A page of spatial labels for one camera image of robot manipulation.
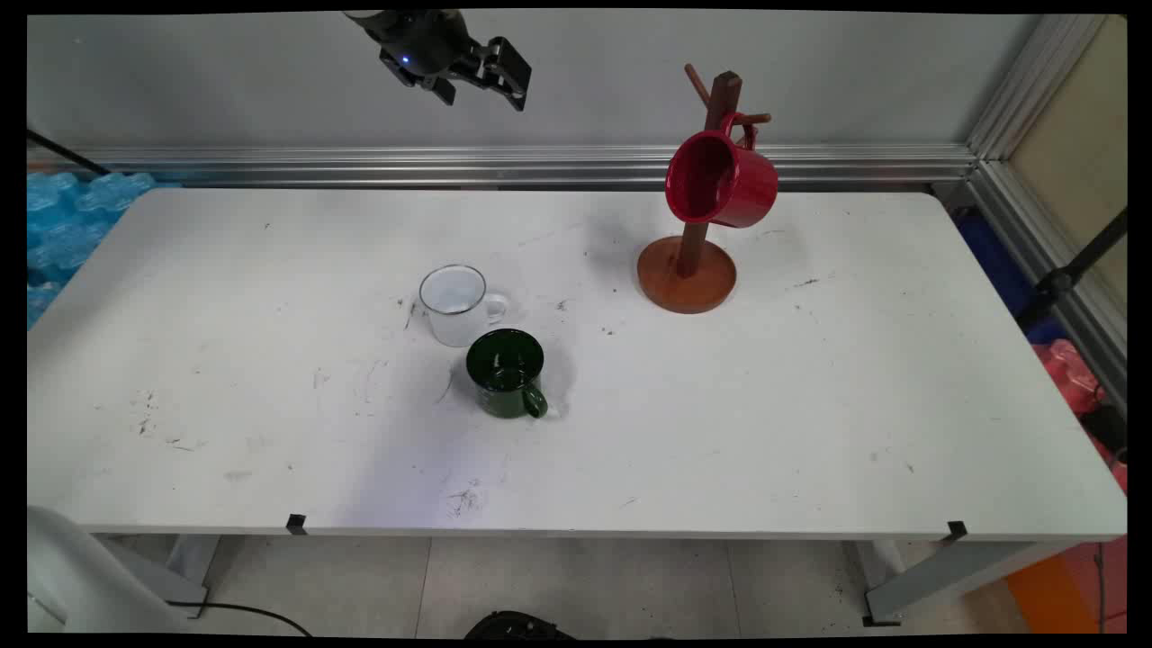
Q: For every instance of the blue bubble wrap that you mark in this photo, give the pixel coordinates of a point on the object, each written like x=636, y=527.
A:
x=63, y=225

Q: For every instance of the black tripod leg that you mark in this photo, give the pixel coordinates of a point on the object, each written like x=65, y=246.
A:
x=1075, y=265

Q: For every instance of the red ceramic mug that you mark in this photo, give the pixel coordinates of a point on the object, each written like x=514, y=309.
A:
x=720, y=180

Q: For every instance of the orange box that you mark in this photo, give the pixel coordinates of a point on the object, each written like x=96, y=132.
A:
x=1053, y=594

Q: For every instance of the horizontal aluminium frame rail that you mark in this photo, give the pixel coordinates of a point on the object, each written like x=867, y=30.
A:
x=450, y=166

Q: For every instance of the brown wooden mug tree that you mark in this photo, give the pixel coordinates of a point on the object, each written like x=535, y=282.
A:
x=688, y=279

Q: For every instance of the black tape strip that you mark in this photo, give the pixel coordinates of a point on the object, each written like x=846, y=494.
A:
x=295, y=523
x=956, y=531

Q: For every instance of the grey robot base cover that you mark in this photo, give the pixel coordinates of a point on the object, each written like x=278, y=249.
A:
x=81, y=576

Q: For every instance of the beige wall panel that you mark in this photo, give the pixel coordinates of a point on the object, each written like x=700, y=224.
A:
x=1080, y=126

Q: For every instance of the black round floor object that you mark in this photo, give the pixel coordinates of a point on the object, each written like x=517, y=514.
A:
x=517, y=625

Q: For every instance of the red plastic bag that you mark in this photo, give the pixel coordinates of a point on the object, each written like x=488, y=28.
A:
x=1075, y=378

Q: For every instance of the thin black slanted rod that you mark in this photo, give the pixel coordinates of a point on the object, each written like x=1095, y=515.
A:
x=67, y=150

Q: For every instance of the grey metal table leg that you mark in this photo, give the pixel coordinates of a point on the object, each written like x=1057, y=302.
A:
x=945, y=576
x=184, y=562

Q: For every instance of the white enamel mug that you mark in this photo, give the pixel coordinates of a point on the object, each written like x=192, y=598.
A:
x=454, y=306

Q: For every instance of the slanted aluminium frame profile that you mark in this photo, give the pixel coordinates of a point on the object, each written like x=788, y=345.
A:
x=1044, y=180

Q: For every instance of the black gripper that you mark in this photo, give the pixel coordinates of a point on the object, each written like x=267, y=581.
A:
x=418, y=40

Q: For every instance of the dark green enamel mug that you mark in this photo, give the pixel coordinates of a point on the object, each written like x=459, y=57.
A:
x=504, y=373

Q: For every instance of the blue plastic bin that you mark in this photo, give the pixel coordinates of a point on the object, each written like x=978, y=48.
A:
x=994, y=261

